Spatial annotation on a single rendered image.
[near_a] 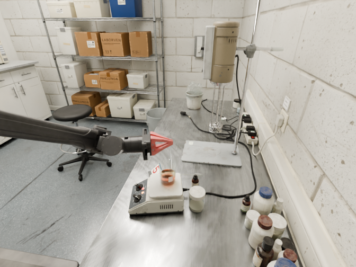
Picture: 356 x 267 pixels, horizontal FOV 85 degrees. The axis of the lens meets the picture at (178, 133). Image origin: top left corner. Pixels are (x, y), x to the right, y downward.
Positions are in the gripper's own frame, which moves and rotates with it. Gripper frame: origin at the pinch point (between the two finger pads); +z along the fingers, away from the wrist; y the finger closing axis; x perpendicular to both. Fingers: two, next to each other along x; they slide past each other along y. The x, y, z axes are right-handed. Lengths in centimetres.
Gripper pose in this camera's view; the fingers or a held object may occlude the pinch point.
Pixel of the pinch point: (170, 142)
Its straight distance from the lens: 66.1
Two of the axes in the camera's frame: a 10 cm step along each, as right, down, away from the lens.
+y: -1.3, -4.8, 8.7
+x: 0.0, 8.8, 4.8
